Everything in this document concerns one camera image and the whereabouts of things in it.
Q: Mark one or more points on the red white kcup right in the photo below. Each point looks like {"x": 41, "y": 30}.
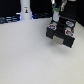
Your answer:
{"x": 68, "y": 32}

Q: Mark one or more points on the dark background equipment left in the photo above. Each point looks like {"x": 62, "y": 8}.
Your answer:
{"x": 9, "y": 11}

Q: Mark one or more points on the dark background equipment center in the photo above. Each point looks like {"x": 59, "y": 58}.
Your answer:
{"x": 41, "y": 8}

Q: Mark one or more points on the green lid white kcup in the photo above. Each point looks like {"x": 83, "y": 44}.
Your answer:
{"x": 56, "y": 14}

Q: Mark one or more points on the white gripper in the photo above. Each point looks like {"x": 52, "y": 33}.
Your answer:
{"x": 63, "y": 11}

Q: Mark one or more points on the red white kcup in drawer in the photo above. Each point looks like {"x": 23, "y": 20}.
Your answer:
{"x": 52, "y": 26}

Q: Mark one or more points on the dark background equipment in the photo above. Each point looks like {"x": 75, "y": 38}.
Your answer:
{"x": 9, "y": 11}
{"x": 41, "y": 8}

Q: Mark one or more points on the black kcup holder drawer box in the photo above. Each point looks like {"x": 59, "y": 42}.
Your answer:
{"x": 58, "y": 35}

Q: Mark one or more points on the blue white kcup back right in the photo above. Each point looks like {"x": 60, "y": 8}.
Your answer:
{"x": 70, "y": 24}

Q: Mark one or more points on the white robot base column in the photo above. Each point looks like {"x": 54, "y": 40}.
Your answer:
{"x": 26, "y": 13}

